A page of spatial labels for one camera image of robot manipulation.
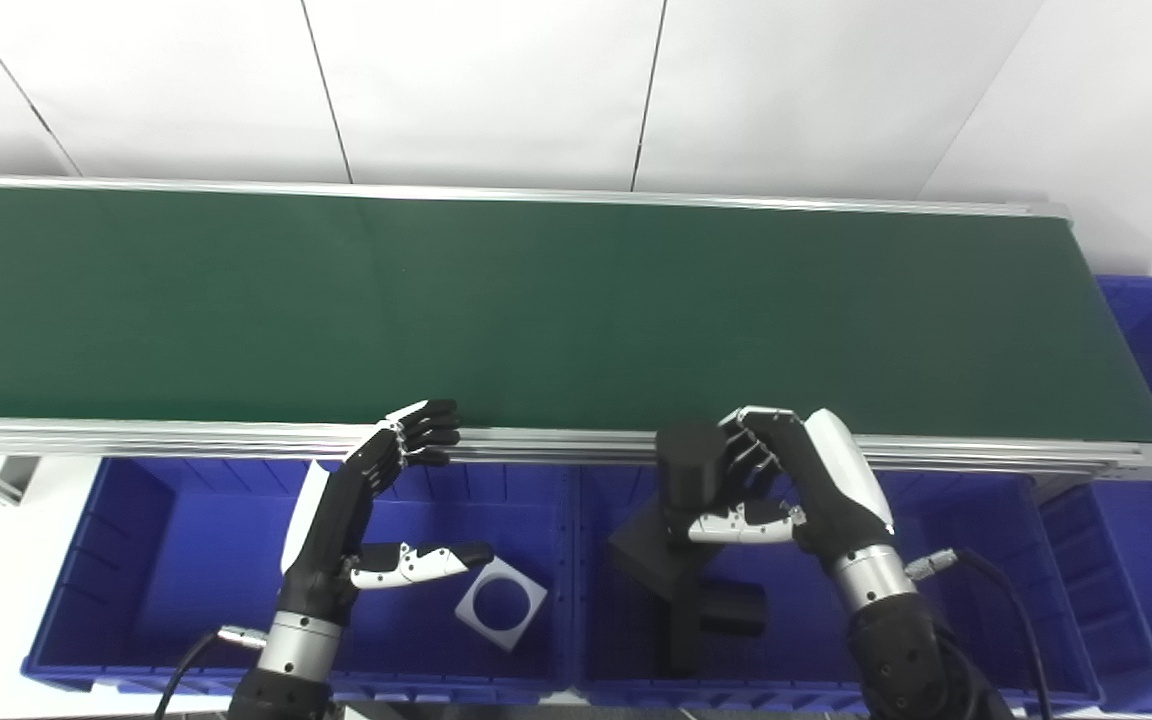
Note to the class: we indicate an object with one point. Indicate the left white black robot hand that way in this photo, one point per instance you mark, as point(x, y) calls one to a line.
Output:
point(331, 530)

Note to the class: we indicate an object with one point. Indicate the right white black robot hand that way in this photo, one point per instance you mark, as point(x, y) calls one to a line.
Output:
point(826, 490)

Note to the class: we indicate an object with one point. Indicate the black cylinder block part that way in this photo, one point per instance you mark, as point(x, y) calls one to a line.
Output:
point(686, 470)
point(736, 610)

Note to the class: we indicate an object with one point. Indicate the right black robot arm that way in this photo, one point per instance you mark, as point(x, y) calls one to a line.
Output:
point(896, 650)

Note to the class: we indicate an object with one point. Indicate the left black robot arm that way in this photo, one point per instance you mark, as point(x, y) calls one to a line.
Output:
point(286, 680)

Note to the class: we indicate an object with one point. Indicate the green conveyor belt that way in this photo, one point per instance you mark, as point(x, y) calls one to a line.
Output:
point(136, 435)
point(576, 310)

